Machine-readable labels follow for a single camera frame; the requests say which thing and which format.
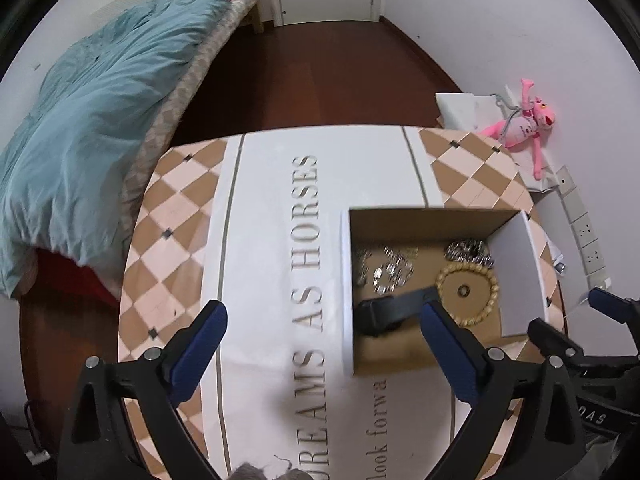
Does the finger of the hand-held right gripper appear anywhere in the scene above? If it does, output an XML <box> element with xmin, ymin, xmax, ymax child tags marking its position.
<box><xmin>588</xmin><ymin>287</ymin><xmax>640</xmax><ymax>356</ymax></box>
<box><xmin>527</xmin><ymin>318</ymin><xmax>586</xmax><ymax>361</ymax></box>

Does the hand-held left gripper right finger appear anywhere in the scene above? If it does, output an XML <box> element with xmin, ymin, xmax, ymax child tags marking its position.
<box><xmin>420</xmin><ymin>299</ymin><xmax>583</xmax><ymax>480</ymax></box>

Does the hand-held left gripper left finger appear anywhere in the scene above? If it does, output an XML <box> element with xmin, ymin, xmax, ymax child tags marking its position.
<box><xmin>60</xmin><ymin>300</ymin><xmax>228</xmax><ymax>480</ymax></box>

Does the wooden bead bracelet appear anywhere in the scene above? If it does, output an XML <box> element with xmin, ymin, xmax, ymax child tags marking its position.
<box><xmin>436</xmin><ymin>262</ymin><xmax>500</xmax><ymax>328</ymax></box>

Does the white cardboard box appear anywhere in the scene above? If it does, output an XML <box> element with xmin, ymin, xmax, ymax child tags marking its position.
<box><xmin>340</xmin><ymin>206</ymin><xmax>551</xmax><ymax>377</ymax></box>

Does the black smartwatch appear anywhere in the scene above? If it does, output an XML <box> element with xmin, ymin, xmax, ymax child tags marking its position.
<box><xmin>356</xmin><ymin>285</ymin><xmax>441</xmax><ymax>338</ymax></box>

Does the silver pendant necklace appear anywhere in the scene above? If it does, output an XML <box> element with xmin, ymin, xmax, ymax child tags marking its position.
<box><xmin>371</xmin><ymin>246</ymin><xmax>418</xmax><ymax>293</ymax></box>

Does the silver chain bracelet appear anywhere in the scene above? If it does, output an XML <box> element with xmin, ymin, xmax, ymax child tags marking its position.
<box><xmin>445</xmin><ymin>240</ymin><xmax>496</xmax><ymax>267</ymax></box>

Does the thin silver chain necklace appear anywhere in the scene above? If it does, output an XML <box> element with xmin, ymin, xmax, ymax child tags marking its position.
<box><xmin>356</xmin><ymin>247</ymin><xmax>373</xmax><ymax>286</ymax></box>

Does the white power strip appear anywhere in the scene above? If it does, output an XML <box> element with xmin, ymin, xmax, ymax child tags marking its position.
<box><xmin>555</xmin><ymin>165</ymin><xmax>613</xmax><ymax>288</ymax></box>

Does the checkered printed tablecloth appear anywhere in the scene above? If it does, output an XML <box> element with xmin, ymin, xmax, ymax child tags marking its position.
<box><xmin>117</xmin><ymin>126</ymin><xmax>566</xmax><ymax>480</ymax></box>

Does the red bed sheet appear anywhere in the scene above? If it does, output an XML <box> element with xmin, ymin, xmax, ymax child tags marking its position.
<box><xmin>20</xmin><ymin>250</ymin><xmax>121</xmax><ymax>306</ymax></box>

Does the pink plush toy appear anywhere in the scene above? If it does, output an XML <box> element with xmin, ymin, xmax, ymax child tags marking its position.
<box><xmin>475</xmin><ymin>78</ymin><xmax>557</xmax><ymax>181</ymax></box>

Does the light blue blanket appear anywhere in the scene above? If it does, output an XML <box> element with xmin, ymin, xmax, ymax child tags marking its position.
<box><xmin>0</xmin><ymin>0</ymin><xmax>261</xmax><ymax>296</ymax></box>

